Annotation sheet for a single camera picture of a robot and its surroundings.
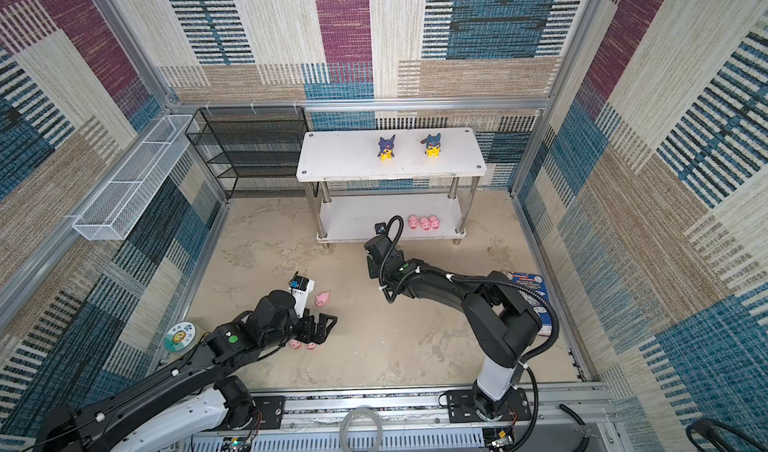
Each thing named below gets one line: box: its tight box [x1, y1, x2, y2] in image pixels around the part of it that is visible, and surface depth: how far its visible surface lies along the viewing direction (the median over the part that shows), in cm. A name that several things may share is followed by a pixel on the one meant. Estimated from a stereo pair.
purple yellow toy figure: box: [377, 134, 396, 161], surface depth 79 cm
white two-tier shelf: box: [296, 127, 487, 248], surface depth 85 cm
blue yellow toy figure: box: [420, 133, 441, 157], surface depth 80 cm
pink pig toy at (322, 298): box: [315, 291, 330, 308], surface depth 92 cm
